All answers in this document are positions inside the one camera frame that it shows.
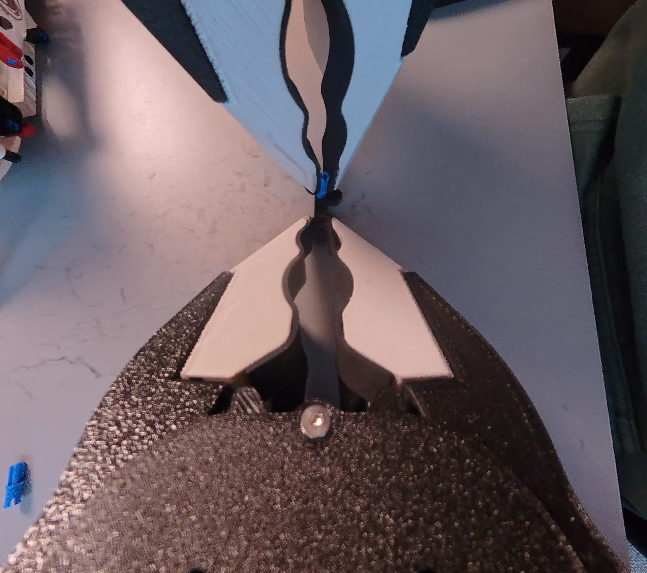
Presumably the grey desk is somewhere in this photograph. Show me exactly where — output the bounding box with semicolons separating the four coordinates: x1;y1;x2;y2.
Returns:
0;0;633;573

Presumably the toy vehicle chassis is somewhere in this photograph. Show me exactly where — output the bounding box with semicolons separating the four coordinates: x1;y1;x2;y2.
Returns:
0;0;47;166

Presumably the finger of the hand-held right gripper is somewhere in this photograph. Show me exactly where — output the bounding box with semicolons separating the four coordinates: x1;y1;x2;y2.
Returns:
145;0;331;194
324;0;431;192

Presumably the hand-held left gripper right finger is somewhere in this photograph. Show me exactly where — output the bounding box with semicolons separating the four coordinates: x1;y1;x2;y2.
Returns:
326;217;455;383

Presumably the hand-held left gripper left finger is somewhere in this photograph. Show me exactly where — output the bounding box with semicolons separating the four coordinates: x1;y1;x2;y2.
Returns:
182;217;313;383

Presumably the black building beam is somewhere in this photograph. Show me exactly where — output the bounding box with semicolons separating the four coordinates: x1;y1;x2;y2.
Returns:
308;187;341;220

